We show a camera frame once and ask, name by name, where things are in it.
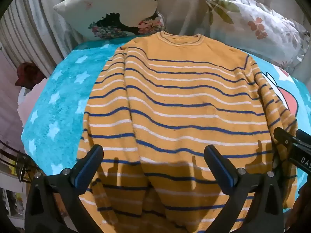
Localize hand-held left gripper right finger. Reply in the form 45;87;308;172
204;144;285;233

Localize beige curtain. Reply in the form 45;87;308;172
0;0;311;83

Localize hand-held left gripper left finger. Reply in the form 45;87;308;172
24;144;105;233

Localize white bird print pillow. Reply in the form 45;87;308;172
53;0;167;40

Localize turquoise star printed blanket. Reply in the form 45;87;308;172
21;37;311;201

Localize white leaf print pillow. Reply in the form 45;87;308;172
202;0;311;74

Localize pink and red plush toy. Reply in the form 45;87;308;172
17;77;50;128

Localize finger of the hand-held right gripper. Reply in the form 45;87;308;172
273;127;296;152
295;129;311;147

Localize yellow striped sweater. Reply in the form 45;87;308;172
76;31;299;233

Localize dark red cloth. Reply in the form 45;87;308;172
15;62;48;89

